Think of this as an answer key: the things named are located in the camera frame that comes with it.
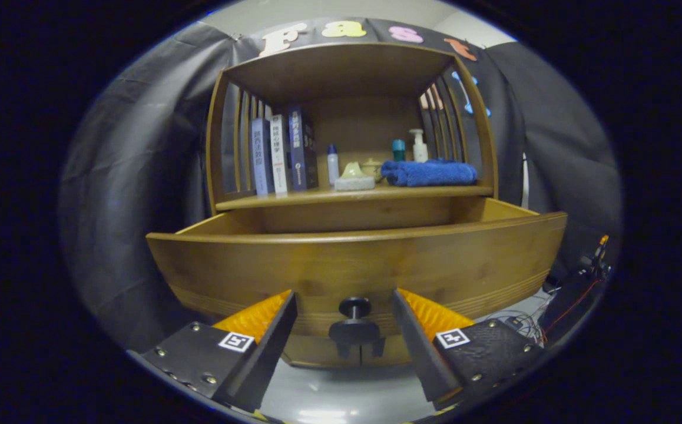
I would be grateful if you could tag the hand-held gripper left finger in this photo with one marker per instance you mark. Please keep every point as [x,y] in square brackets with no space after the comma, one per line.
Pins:
[270,347]

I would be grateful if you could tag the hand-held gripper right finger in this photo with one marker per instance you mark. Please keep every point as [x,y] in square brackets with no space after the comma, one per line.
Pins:
[417,347]

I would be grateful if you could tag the black round drawer knob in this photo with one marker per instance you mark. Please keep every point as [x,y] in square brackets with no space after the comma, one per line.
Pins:
[354,327]

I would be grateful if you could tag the wooden cabinet door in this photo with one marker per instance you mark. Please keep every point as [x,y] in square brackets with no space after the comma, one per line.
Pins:
[314,355]
[393,353]

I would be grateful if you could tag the wooden countertop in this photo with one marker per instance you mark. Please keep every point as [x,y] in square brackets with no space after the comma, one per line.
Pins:
[411,192]

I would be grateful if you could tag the wooden cabinet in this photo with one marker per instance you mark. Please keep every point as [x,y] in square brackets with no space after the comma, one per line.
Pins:
[341,70]

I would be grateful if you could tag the blue folded towel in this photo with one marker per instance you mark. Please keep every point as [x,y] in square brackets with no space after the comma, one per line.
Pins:
[429,172]

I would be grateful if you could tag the beige lidded teacup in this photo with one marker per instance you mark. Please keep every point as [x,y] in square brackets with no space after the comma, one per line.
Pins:
[373,168]

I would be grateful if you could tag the light blue book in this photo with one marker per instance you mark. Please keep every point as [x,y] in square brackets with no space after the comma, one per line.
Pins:
[261,156]

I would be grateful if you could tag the white bottle with blue cap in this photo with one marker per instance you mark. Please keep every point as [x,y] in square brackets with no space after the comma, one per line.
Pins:
[333,166]

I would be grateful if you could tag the white book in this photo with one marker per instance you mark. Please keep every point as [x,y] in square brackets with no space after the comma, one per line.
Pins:
[279,153]

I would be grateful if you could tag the teal bottle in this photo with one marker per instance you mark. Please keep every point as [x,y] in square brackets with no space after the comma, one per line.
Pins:
[399,151]

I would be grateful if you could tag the white pump bottle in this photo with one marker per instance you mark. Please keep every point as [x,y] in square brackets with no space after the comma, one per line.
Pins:
[419,150]

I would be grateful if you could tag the dark blue book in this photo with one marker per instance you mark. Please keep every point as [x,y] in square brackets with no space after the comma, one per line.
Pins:
[303,147]

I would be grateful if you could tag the black clamp with orange tip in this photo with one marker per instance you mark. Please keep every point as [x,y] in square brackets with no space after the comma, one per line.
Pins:
[598,252]

